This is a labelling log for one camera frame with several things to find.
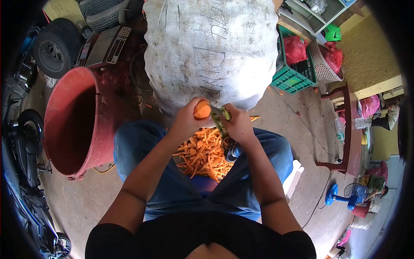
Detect person's right hand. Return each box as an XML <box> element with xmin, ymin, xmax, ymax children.
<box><xmin>221</xmin><ymin>103</ymin><xmax>256</xmax><ymax>145</ymax></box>

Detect person's left hand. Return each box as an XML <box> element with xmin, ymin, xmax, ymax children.
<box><xmin>173</xmin><ymin>96</ymin><xmax>211</xmax><ymax>136</ymax></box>

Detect person's left fingers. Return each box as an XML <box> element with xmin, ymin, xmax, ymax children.
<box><xmin>189</xmin><ymin>96</ymin><xmax>211</xmax><ymax>108</ymax></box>

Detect person's right fingers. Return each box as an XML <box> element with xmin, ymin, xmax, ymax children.
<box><xmin>221</xmin><ymin>103</ymin><xmax>240</xmax><ymax>122</ymax></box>

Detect orange carrot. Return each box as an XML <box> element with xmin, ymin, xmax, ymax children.
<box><xmin>193</xmin><ymin>100</ymin><xmax>212</xmax><ymax>120</ymax></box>

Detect green vegetable peeler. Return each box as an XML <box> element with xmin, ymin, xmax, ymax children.
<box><xmin>210</xmin><ymin>104</ymin><xmax>232</xmax><ymax>139</ymax></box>

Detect pile of orange carrot peels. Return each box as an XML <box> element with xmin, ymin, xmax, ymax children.
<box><xmin>172</xmin><ymin>115</ymin><xmax>261</xmax><ymax>182</ymax></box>

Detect large white woven sack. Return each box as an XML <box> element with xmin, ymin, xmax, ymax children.
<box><xmin>143</xmin><ymin>0</ymin><xmax>279</xmax><ymax>114</ymax></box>

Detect person's legs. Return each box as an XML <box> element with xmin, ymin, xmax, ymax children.
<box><xmin>113</xmin><ymin>120</ymin><xmax>294</xmax><ymax>222</ymax></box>

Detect green plastic crate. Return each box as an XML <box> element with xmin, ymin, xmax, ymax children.
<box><xmin>270</xmin><ymin>25</ymin><xmax>318</xmax><ymax>95</ymax></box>

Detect red plastic bag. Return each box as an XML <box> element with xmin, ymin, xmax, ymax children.
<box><xmin>283</xmin><ymin>35</ymin><xmax>309</xmax><ymax>66</ymax></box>
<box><xmin>320</xmin><ymin>41</ymin><xmax>344</xmax><ymax>75</ymax></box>

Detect white plastic stool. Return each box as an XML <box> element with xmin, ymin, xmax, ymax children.
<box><xmin>282</xmin><ymin>159</ymin><xmax>305</xmax><ymax>200</ymax></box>

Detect white plastic laundry basket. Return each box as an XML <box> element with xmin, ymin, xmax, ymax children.
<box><xmin>307</xmin><ymin>41</ymin><xmax>345</xmax><ymax>86</ymax></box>

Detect digital weighing scale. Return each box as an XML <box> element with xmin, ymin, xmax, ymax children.
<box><xmin>76</xmin><ymin>25</ymin><xmax>132</xmax><ymax>69</ymax></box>

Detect person's body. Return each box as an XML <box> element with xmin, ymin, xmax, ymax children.
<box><xmin>85</xmin><ymin>211</ymin><xmax>317</xmax><ymax>259</ymax></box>

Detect dark wooden table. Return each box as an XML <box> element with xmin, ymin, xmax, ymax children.
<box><xmin>315</xmin><ymin>82</ymin><xmax>363</xmax><ymax>178</ymax></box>

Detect large red plastic tub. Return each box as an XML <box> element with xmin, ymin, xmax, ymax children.
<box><xmin>42</xmin><ymin>67</ymin><xmax>116</xmax><ymax>181</ymax></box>

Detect stack of black tyres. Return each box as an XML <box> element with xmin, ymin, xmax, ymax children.
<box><xmin>78</xmin><ymin>0</ymin><xmax>145</xmax><ymax>32</ymax></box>

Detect green helmet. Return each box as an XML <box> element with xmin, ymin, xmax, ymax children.
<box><xmin>323</xmin><ymin>23</ymin><xmax>342</xmax><ymax>42</ymax></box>

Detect white shelf unit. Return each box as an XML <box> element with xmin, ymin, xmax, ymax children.
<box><xmin>278</xmin><ymin>0</ymin><xmax>359</xmax><ymax>44</ymax></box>

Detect pink plastic bag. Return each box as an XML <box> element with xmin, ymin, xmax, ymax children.
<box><xmin>360</xmin><ymin>95</ymin><xmax>381</xmax><ymax>118</ymax></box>

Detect blue electric fan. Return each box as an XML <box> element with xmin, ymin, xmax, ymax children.
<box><xmin>325</xmin><ymin>183</ymin><xmax>369</xmax><ymax>211</ymax></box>

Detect black car tyre with rim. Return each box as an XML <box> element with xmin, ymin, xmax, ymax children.
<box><xmin>33</xmin><ymin>18</ymin><xmax>81</xmax><ymax>79</ymax></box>

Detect black motorcycle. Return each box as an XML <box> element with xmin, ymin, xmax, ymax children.
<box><xmin>3</xmin><ymin>97</ymin><xmax>72</xmax><ymax>259</ymax></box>

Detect yellow cable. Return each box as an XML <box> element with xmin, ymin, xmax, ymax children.
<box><xmin>93</xmin><ymin>163</ymin><xmax>116</xmax><ymax>174</ymax></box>

